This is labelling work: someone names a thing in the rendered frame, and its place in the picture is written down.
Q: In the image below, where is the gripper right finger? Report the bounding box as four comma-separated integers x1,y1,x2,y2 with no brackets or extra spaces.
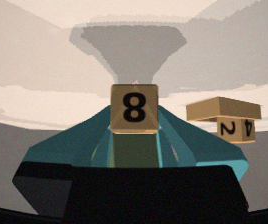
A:
156,105,249,182

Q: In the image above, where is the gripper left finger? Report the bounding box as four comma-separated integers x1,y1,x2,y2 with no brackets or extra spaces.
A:
21,105,113,167

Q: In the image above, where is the tan wooden cube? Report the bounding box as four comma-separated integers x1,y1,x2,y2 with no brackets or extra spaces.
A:
217,117,256,143
110,84,159,134

